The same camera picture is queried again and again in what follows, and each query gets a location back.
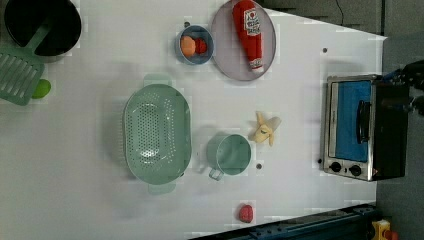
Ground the red toy tomato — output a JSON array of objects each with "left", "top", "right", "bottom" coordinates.
[{"left": 195, "top": 38, "right": 208, "bottom": 54}]

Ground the black cylindrical container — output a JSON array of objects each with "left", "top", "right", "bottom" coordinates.
[{"left": 4, "top": 0, "right": 82, "bottom": 62}]

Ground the green metal cup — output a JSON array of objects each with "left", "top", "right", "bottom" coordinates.
[{"left": 206, "top": 134, "right": 251, "bottom": 181}]

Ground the red plush ketchup bottle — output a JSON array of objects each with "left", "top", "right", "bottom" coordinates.
[{"left": 232, "top": 0, "right": 264, "bottom": 73}]

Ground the red toy strawberry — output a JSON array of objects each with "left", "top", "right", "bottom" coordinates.
[{"left": 238, "top": 204, "right": 254, "bottom": 223}]

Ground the blue small bowl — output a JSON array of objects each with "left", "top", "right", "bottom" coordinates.
[{"left": 174, "top": 25, "right": 215, "bottom": 65}]

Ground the silver black toaster oven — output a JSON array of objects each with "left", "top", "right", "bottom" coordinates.
[{"left": 322, "top": 75, "right": 409, "bottom": 182}]

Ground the green slotted spatula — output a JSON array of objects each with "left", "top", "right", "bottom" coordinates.
[{"left": 0, "top": 21, "right": 51, "bottom": 106}]

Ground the orange toy fruit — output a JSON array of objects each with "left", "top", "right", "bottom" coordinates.
[{"left": 180, "top": 36, "right": 196, "bottom": 57}]

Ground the grey round plate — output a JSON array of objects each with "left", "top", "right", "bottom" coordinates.
[{"left": 210, "top": 0, "right": 276, "bottom": 81}]

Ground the green toy lime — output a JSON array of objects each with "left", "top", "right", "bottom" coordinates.
[{"left": 32, "top": 79, "right": 51, "bottom": 99}]

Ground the yellow plush peeled banana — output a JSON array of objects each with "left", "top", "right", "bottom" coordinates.
[{"left": 249, "top": 111, "right": 282, "bottom": 147}]

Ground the green oval colander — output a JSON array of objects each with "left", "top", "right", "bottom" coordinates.
[{"left": 122, "top": 73, "right": 192, "bottom": 195}]

